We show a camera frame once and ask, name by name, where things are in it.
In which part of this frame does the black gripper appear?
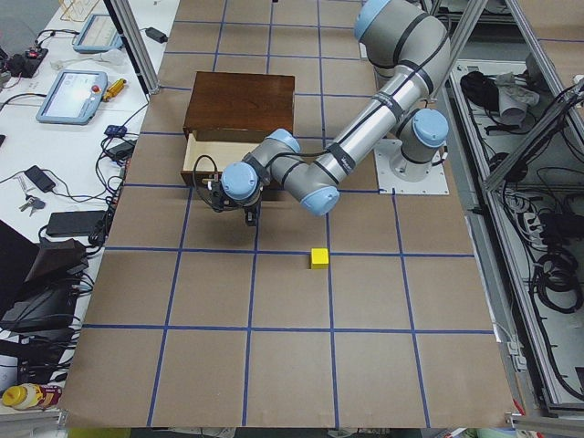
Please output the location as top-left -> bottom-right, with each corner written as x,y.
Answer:
241,193 -> 262,225

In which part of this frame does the wooden drawer with white handle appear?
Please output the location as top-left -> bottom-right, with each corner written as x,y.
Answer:
183,129 -> 300,212

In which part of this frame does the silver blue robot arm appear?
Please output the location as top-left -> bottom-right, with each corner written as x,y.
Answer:
210,1 -> 451,216

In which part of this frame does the yellow block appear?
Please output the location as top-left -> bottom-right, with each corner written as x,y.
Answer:
310,247 -> 329,269

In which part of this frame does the dark wooden drawer cabinet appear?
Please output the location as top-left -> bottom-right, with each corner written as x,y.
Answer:
182,71 -> 296,143

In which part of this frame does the small blue usb device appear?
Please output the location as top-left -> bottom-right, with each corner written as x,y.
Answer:
104,125 -> 128,139

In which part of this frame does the black flat hard drive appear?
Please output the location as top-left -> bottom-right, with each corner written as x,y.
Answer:
46,210 -> 106,237

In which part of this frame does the black power adapter brick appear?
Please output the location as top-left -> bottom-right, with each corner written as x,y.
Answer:
144,26 -> 168,44

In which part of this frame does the near teach pendant tablet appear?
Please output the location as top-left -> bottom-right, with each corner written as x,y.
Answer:
36,69 -> 108,125

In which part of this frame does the teach pendant tablet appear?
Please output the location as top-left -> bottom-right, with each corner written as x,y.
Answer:
36,69 -> 108,125
72,14 -> 122,54

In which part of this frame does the bunch of keys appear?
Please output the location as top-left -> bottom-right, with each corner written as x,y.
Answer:
19,194 -> 46,216

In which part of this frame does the black smartphone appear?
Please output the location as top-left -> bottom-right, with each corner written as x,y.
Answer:
24,165 -> 56,193

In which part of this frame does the far teach pendant tablet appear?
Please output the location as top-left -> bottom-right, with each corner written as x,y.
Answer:
72,14 -> 122,54

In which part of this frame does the yellow cap bottle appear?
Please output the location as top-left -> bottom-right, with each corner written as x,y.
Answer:
1,383 -> 63,411

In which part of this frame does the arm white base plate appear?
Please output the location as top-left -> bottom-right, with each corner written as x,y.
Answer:
373,139 -> 449,195

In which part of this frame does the aluminium frame post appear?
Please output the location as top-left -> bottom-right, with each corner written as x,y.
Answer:
103,0 -> 160,96

